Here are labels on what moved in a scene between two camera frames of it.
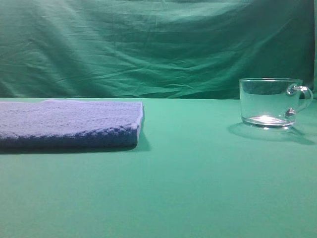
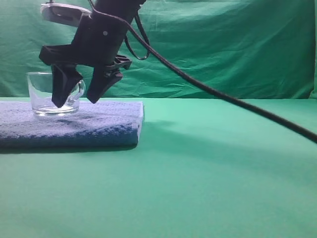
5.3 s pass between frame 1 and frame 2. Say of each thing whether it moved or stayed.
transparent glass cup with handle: moved
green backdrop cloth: stayed
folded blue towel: stayed
